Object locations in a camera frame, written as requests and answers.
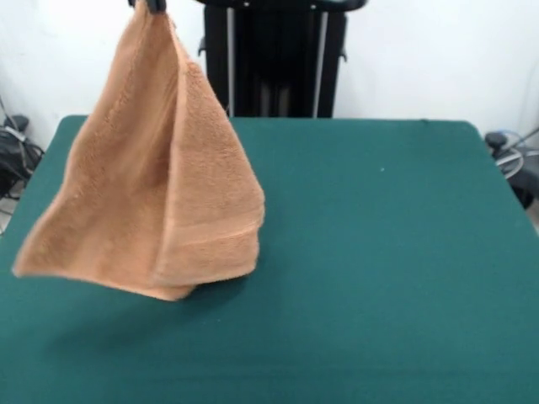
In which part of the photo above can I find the black round caster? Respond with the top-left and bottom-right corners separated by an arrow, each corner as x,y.
483,131 -> 513,153

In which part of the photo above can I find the black cable tangle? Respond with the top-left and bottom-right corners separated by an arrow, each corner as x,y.
0,114 -> 45,199

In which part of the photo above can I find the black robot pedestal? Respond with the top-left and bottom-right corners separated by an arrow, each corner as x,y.
196,0 -> 371,119

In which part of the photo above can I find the tan terry towel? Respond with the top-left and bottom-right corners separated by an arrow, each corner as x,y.
12,3 -> 265,302

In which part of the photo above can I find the dark green table cloth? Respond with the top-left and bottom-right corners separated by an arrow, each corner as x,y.
0,114 -> 539,404

